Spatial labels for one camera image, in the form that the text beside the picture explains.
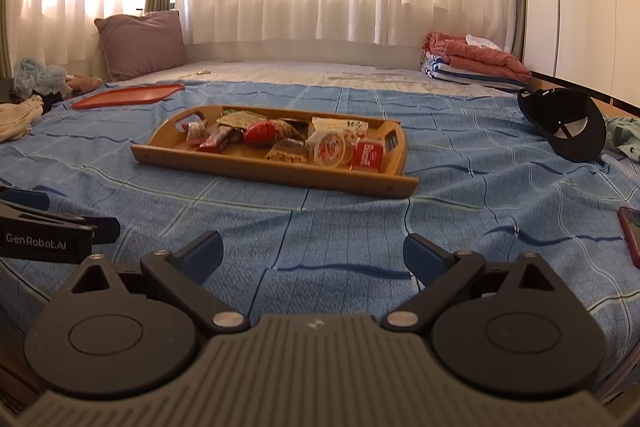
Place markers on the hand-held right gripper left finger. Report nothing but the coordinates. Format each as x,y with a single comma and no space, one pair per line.
202,257

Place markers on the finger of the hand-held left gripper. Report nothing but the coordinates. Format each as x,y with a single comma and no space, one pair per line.
102,229
25,198

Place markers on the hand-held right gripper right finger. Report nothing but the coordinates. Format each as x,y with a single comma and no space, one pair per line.
425,257

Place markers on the red biscuit packet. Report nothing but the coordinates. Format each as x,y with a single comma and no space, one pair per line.
367,155

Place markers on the red brown snack bar packet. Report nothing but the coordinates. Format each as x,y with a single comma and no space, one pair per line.
220,141

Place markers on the pink white snack packet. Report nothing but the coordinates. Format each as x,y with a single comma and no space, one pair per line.
195,132

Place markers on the brown nut bar packet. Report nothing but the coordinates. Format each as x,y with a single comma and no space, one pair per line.
287,152

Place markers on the puffy red snack packet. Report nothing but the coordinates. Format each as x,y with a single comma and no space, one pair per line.
265,132

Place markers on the yellow snack packet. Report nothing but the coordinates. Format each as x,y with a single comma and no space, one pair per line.
237,118

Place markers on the round jelly cup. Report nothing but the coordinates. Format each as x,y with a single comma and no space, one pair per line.
327,149

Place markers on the white pastry packet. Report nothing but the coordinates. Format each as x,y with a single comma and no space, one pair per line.
335,124

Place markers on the blue checked bedsheet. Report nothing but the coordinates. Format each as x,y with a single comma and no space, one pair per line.
350,232

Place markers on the beige cloth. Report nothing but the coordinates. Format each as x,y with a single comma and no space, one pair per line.
17,117

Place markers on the small black cloth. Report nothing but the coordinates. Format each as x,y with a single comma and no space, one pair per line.
50,99

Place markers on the crumpled light blue cloth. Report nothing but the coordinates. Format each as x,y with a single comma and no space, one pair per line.
40,74

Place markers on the pink brown soft item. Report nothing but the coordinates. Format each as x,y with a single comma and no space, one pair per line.
85,84

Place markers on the flat red plastic tray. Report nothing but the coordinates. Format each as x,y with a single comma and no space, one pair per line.
127,96

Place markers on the folded blue striped towel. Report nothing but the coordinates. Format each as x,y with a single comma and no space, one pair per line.
465,77

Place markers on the purple pillow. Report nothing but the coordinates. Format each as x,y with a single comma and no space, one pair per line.
142,44

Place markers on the black baseball cap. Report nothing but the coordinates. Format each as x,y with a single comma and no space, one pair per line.
570,132

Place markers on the folded blankets stack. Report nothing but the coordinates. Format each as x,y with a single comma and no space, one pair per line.
480,57

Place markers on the phone in red case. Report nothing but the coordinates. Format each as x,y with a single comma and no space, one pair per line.
632,237

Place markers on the white patterned mattress sheet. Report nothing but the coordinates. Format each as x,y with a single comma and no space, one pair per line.
300,72

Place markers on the folded white cloth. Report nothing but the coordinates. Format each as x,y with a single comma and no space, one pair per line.
482,41

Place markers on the teal printed cloth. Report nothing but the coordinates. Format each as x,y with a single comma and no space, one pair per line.
625,139

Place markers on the wooden bed frame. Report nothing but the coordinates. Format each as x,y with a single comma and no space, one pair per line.
600,99

